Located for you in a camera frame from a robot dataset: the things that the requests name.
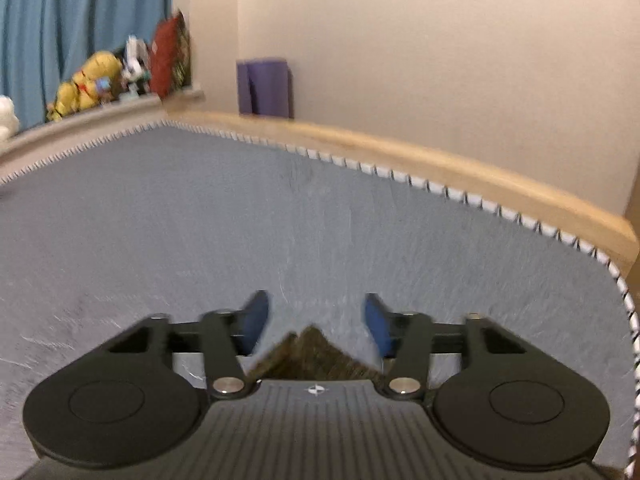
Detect grey-brown pants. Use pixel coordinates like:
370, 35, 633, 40
247, 325, 386, 382

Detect white plush toy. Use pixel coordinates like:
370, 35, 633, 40
0, 95, 21, 143

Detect beige window sill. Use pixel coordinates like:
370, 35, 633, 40
0, 89, 206, 173

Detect blue curtain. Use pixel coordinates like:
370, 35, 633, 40
0, 0, 174, 131

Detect white toy figure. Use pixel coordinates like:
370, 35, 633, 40
121, 35, 153, 98

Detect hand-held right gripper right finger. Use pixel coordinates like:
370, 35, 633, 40
362, 292, 533, 400

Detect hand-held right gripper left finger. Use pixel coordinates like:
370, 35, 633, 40
107, 290, 272, 401

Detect purple foam block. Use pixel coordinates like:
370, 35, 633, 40
236, 57, 294, 120

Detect light wooden bed frame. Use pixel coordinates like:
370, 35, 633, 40
162, 110, 640, 267

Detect yellow plush toy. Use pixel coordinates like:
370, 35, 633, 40
46, 50, 125, 122

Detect red cushion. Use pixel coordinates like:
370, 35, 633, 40
149, 9, 192, 98

